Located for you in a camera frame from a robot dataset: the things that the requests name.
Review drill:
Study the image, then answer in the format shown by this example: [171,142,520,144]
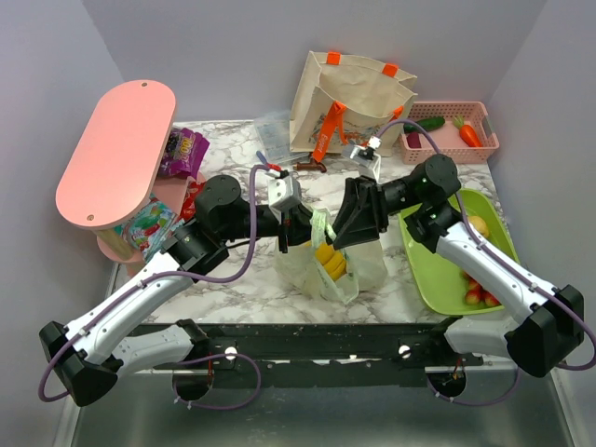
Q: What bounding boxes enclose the beige tote bag orange handles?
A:
[290,51,417,161]

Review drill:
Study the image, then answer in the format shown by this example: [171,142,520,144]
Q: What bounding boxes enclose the green cucumber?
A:
[403,116,445,133]

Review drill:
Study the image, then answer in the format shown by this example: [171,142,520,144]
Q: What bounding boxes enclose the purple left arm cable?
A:
[37,163,283,412]

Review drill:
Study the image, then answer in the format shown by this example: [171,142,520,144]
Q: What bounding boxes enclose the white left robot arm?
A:
[38,165,312,407]

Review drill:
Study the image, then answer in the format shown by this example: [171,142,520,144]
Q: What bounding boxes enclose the blue handled screwdriver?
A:
[255,150,269,166]

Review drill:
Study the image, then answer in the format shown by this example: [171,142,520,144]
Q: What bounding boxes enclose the brown faucet tap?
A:
[294,158,327,173]

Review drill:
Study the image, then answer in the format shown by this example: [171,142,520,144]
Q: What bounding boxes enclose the pink perforated basket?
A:
[408,102,500,164]

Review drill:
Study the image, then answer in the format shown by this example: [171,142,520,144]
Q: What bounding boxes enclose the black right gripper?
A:
[325,176,425,251]

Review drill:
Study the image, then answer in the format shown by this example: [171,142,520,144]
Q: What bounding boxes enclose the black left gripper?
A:
[220,202,331,254]

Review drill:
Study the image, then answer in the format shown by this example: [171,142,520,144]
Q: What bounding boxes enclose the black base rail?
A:
[189,322,508,389]

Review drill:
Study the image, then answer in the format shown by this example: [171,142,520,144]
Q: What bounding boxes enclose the purple snack packet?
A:
[157,127,210,178]

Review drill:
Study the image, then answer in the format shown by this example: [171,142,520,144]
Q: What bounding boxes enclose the yellow pear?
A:
[467,215,490,238]

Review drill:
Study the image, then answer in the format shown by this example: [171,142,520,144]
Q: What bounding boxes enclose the pink two-tier shelf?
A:
[55,79,203,264]

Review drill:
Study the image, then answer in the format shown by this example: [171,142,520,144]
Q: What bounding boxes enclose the green plastic tray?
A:
[398,188,519,317]

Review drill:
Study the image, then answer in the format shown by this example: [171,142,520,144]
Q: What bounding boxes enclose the orange carrot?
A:
[453,115,482,148]

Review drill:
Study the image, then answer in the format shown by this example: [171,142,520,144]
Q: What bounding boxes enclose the red strawberry cluster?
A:
[462,271,500,307]

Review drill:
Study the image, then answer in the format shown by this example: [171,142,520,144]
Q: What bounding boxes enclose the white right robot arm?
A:
[332,155,589,377]

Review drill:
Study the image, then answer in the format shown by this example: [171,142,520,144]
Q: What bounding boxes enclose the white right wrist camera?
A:
[342,136,381,183]

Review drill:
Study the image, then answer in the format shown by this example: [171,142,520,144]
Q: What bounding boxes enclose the red snack packet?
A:
[180,181,205,222]

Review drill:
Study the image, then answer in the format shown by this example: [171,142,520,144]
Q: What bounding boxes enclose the green white candy packet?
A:
[115,195,183,262]

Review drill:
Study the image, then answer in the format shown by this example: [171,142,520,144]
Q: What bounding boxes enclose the clear plastic box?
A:
[253,110,308,165]

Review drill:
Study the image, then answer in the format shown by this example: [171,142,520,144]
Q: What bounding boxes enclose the yellow banana bunch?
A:
[315,244,347,281]

